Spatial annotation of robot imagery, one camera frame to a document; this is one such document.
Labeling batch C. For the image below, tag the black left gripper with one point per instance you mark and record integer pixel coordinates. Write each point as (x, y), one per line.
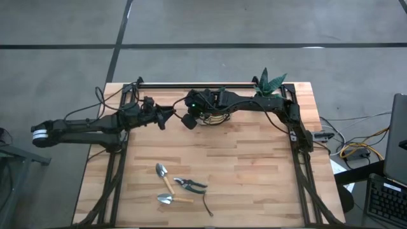
(149, 113)

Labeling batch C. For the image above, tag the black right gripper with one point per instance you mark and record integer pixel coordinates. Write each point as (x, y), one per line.
(200, 101)

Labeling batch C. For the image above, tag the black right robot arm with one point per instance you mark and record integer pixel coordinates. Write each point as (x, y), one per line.
(273, 103)

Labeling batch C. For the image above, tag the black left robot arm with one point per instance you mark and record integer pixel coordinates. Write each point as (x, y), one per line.
(89, 127)

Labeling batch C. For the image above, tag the green snake plant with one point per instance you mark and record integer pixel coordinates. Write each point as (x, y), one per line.
(265, 84)

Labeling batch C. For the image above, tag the dark green pruning shears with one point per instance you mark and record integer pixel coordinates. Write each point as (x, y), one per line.
(187, 184)

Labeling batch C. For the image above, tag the small grey black device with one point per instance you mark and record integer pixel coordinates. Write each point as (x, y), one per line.
(322, 136)

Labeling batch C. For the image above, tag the grey metal stand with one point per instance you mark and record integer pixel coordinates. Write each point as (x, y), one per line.
(28, 158)

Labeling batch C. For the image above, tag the white paper sheet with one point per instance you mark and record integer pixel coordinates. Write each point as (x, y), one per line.
(337, 167)

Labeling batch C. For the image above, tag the black power brick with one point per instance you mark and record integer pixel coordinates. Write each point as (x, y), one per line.
(354, 154)

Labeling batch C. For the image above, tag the black side desk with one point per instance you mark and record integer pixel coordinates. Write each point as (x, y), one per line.
(359, 173)

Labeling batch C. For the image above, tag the black round stool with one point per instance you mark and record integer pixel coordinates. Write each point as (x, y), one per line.
(346, 198)

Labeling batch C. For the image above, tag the grey open laptop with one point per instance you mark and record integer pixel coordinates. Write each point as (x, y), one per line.
(395, 143)

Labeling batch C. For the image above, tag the black aluminium table frame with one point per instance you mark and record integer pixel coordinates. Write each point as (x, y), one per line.
(190, 85)

